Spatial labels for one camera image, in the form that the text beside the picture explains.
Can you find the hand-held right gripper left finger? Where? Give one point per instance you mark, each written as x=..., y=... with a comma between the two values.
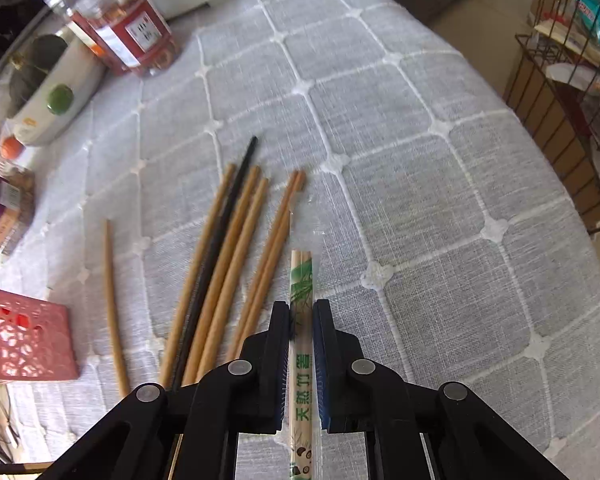
x=275, y=385

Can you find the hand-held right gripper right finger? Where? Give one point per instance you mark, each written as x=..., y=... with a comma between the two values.
x=325, y=390

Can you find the disposable bamboo chopsticks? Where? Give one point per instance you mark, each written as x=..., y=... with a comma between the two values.
x=302, y=375

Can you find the black chopstick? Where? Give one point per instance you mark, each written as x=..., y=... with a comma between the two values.
x=215, y=260

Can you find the pink perforated chopstick holder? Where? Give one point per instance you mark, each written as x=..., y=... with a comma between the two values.
x=25, y=335

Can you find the purple label glass jar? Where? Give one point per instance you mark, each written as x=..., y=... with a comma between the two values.
x=2, y=210

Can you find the short red label jar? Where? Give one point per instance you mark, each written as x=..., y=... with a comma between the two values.
x=130, y=35

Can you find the tall red label jar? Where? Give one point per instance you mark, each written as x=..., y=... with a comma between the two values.
x=80, y=40

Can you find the dark green pumpkin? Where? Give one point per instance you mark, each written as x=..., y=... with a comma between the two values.
x=40, y=60

